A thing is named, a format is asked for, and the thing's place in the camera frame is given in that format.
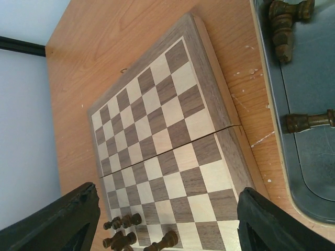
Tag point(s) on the dark brown chess piece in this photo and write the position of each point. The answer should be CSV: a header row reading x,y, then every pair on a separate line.
x,y
297,123
120,241
130,220
282,15

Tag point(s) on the black aluminium frame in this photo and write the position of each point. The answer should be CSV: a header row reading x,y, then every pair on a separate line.
x,y
22,46

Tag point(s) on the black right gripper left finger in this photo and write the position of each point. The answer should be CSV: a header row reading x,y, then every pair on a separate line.
x,y
69,223

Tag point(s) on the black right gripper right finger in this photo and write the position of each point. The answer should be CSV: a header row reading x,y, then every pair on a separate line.
x,y
264,226

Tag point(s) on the silver tin tray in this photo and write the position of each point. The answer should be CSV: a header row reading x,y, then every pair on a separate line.
x,y
304,86

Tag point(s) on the dark brown chess pawn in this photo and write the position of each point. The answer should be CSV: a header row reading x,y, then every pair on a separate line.
x,y
115,224

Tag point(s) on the dark brown chess queen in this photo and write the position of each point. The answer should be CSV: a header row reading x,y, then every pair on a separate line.
x,y
170,239

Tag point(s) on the wooden chessboard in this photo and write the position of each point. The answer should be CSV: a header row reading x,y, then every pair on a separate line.
x,y
169,144

